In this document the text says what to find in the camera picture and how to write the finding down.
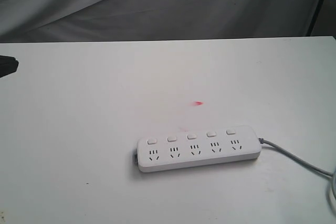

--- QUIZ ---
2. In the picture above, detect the grey power cable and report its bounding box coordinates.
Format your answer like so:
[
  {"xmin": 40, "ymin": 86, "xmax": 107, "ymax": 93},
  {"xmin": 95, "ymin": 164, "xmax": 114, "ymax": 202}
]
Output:
[{"xmin": 257, "ymin": 137, "xmax": 336, "ymax": 209}]

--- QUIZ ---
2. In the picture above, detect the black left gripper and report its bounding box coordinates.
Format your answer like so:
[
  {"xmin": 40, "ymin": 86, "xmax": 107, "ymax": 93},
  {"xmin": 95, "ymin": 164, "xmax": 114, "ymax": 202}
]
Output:
[{"xmin": 0, "ymin": 56, "xmax": 19, "ymax": 77}]

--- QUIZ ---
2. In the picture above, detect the white five-socket power strip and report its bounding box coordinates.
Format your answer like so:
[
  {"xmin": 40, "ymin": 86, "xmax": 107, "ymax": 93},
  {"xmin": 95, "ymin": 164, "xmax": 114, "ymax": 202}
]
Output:
[{"xmin": 136, "ymin": 126, "xmax": 261, "ymax": 173}]

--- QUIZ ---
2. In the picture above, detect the grey backdrop cloth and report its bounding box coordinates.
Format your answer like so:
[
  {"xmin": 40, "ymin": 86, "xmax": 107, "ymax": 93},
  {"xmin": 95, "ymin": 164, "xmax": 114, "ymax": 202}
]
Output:
[{"xmin": 0, "ymin": 0, "xmax": 336, "ymax": 44}]

